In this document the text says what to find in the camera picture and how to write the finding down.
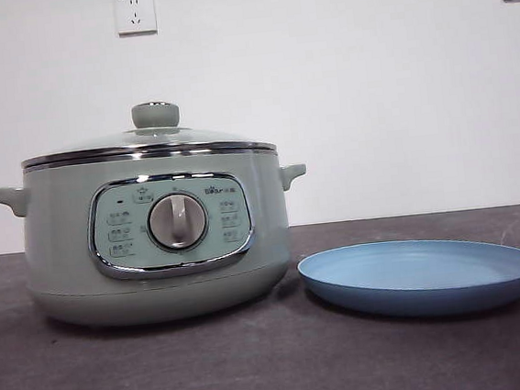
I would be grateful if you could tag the glass lid with green knob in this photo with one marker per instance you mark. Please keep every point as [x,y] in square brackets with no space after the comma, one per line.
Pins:
[155,115]

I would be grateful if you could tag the blue round plate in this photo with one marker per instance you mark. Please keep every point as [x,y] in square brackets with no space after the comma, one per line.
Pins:
[414,267]

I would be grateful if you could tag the pale green electric steamer pot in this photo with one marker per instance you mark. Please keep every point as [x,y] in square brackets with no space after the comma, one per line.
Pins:
[61,232]

